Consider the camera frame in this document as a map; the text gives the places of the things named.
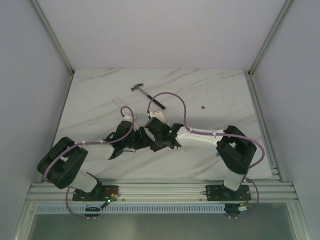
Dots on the aluminium frame rail right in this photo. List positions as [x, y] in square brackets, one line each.
[279, 20]

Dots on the claw hammer black handle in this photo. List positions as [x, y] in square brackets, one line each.
[138, 87]

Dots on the white slotted cable duct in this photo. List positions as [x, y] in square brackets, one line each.
[131, 208]

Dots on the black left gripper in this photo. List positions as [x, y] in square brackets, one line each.
[139, 141]

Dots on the aluminium front rail base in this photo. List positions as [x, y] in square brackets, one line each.
[168, 191]

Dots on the aluminium frame post left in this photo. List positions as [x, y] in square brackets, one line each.
[51, 35]

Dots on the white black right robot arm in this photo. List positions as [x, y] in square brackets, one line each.
[155, 126]

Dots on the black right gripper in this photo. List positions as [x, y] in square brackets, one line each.
[157, 140]

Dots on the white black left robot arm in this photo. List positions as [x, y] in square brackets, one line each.
[61, 165]

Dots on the black fuse box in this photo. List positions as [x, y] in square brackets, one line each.
[156, 147]

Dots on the clear plastic fuse box cover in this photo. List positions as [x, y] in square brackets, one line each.
[118, 102]

